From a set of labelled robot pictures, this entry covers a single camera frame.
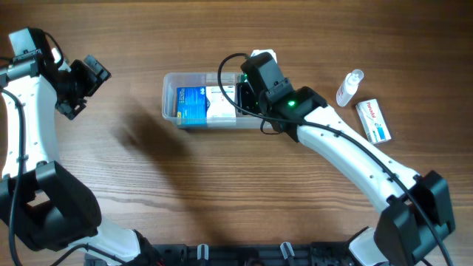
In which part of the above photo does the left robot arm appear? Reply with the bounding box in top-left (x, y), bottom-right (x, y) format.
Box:
top-left (1, 27), bottom-right (159, 265)

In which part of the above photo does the blue medicine box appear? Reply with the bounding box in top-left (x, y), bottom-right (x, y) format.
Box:
top-left (176, 86), bottom-right (207, 126)

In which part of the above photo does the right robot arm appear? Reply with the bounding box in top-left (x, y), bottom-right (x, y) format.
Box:
top-left (241, 52), bottom-right (455, 265)

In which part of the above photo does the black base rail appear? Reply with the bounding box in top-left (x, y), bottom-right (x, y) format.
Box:
top-left (154, 242), bottom-right (358, 266)

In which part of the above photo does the white medicine box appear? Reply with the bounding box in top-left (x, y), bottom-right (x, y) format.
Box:
top-left (205, 86), bottom-right (236, 118)

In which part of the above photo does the right black cable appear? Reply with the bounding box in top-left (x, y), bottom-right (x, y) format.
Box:
top-left (217, 52), bottom-right (454, 266)

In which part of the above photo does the white Panadol box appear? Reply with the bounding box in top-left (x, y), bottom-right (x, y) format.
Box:
top-left (355, 99), bottom-right (392, 144)

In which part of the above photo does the clear spray bottle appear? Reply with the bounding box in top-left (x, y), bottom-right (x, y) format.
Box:
top-left (336, 69), bottom-right (364, 107)

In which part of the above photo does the clear plastic container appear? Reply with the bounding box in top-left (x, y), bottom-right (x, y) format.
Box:
top-left (162, 72), bottom-right (262, 129)

